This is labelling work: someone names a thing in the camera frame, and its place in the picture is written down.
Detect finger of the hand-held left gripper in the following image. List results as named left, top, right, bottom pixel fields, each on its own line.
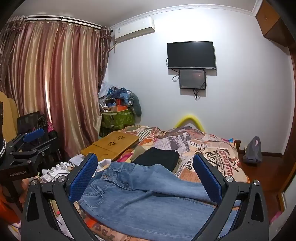
left=9, top=137, right=61, bottom=166
left=6, top=128, right=45, bottom=152

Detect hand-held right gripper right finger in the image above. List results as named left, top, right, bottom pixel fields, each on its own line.
left=192, top=153, right=271, bottom=241

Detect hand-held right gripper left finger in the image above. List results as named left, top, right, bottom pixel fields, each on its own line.
left=21, top=153, right=100, bottom=241

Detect blue denim pants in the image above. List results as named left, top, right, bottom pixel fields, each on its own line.
left=77, top=161, right=242, bottom=235

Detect black folded pants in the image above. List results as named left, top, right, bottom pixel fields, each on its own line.
left=133, top=147, right=179, bottom=173

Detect black bag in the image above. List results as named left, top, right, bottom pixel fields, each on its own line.
left=17, top=111, right=58, bottom=158

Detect white cloth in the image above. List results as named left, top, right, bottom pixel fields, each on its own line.
left=42, top=153, right=111, bottom=186

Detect printed blanket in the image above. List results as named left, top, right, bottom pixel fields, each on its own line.
left=76, top=125, right=250, bottom=241

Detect yellow cushion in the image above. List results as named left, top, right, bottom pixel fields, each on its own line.
left=0, top=91, right=20, bottom=139

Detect person's orange clothing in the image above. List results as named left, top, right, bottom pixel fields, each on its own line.
left=0, top=185, right=23, bottom=224

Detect wooden laptop tray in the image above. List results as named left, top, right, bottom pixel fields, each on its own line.
left=80, top=133, right=140, bottom=160

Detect grey bag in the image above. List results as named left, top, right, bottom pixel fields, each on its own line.
left=243, top=136, right=262, bottom=164

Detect striped pink curtain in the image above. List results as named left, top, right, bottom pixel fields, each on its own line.
left=0, top=17, right=111, bottom=160

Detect yellow foam tube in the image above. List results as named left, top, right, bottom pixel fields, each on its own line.
left=174, top=113, right=205, bottom=130

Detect pile of clothes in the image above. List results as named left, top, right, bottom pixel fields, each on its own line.
left=98, top=82, right=142, bottom=116

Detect white air conditioner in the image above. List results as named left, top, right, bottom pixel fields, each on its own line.
left=110, top=17, right=155, bottom=42

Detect small black wall monitor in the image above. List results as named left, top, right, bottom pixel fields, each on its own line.
left=179, top=69, right=206, bottom=90

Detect wooden door frame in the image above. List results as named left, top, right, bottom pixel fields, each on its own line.
left=277, top=35, right=296, bottom=193

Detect curtain rail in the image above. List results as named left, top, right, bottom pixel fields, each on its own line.
left=23, top=15, right=111, bottom=32

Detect black wall television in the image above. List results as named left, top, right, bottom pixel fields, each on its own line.
left=167, top=41, right=216, bottom=70

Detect wooden wall cabinet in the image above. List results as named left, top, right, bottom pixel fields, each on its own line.
left=254, top=0, right=289, bottom=47

